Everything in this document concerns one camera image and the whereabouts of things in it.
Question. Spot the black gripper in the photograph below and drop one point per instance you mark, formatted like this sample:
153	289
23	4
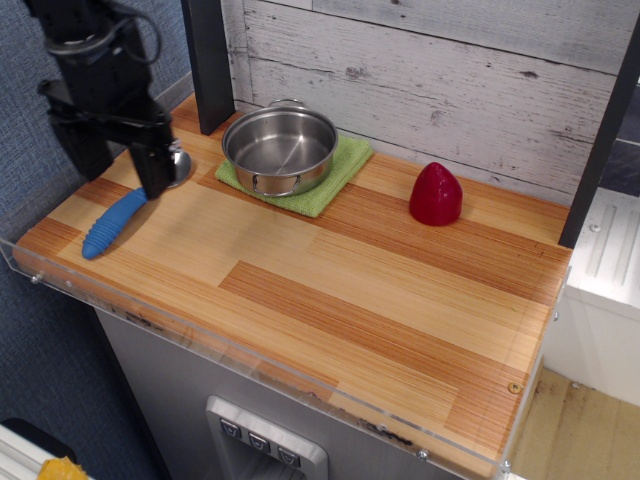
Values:
103	95

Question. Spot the blue handled metal spoon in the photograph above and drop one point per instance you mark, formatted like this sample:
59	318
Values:
109	225

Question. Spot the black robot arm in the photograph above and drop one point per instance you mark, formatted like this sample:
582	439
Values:
65	21

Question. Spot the stainless steel pot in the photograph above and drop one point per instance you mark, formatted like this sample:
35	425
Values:
282	150

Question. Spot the green folded cloth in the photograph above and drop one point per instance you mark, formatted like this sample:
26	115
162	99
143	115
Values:
350	156

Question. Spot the grey toy fridge cabinet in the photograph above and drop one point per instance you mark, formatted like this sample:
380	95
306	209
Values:
173	387

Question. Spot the silver dispenser button panel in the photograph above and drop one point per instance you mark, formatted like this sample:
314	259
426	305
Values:
260	442

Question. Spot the red strawberry shaped toy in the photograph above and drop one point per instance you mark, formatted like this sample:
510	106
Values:
437	196

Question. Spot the clear acrylic table guard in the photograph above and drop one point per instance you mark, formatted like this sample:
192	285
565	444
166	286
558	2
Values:
428	337

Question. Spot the white side cabinet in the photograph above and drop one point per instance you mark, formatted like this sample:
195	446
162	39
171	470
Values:
593	337

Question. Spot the dark left frame post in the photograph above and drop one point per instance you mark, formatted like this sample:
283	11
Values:
209	60

